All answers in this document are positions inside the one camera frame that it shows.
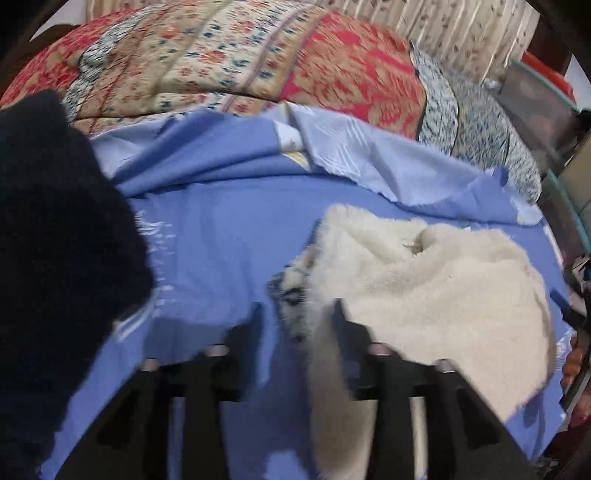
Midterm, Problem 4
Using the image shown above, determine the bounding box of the white spotted fleece garment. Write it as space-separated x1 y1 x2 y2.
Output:
269 204 556 479

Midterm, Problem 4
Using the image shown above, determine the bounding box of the black fluffy garment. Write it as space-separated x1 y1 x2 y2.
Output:
1 90 153 479

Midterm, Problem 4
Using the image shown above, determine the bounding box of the right hand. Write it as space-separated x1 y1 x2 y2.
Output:
561 334 583 391

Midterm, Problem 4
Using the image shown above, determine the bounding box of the grey plastic storage box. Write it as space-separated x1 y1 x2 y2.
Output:
497 62 590 262

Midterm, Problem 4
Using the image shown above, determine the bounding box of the blue printed bed sheet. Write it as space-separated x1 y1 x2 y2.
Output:
42 104 566 479

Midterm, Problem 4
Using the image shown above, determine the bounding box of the red floral patchwork quilt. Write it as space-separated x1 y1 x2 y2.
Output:
1 1 542 203

